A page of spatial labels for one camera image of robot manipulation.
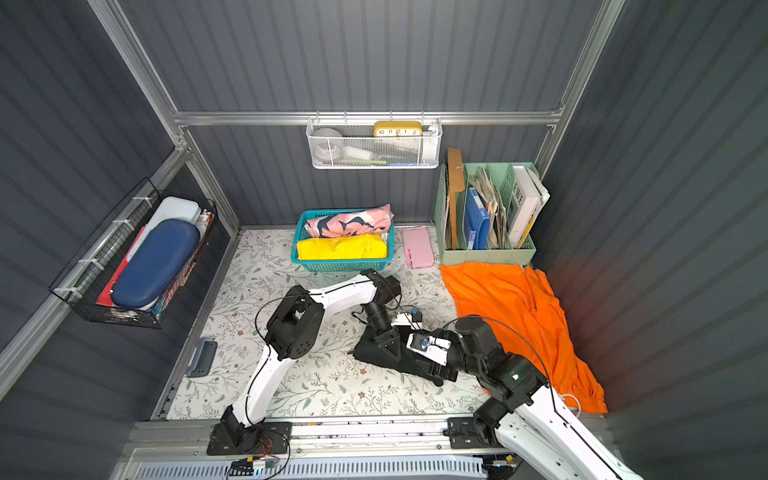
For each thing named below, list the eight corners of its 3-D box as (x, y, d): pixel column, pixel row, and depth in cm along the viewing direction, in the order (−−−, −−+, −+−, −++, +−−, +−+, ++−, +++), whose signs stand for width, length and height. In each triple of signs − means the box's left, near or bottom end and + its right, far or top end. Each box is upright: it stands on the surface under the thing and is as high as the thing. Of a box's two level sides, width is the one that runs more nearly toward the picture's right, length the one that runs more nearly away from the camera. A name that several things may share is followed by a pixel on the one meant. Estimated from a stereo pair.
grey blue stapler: (189, 377, 85) (180, 372, 81) (203, 344, 91) (195, 338, 88) (205, 377, 85) (196, 372, 81) (217, 344, 91) (210, 338, 88)
